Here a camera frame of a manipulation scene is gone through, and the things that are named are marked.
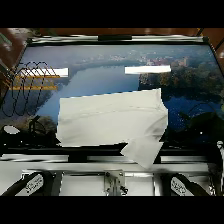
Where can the white shirt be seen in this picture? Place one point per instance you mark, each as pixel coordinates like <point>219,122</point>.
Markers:
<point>110,120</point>

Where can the silver frame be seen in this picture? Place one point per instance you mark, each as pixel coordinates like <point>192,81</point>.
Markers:
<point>83,166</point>

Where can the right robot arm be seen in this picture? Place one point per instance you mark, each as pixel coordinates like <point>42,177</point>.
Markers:
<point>178,187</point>

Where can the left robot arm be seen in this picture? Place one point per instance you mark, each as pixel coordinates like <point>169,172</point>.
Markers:
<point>33,183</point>

